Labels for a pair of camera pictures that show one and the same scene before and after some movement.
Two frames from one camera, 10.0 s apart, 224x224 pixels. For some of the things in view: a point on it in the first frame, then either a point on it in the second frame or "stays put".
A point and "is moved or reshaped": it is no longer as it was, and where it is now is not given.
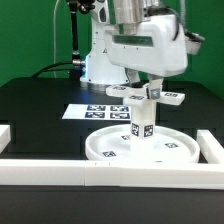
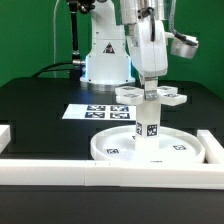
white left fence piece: [5, 136] stays put
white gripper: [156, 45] to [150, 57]
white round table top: [114, 144] is moved or reshaped
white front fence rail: [112, 173] stays put
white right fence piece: [211, 149] stays put
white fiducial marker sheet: [98, 112] stays put
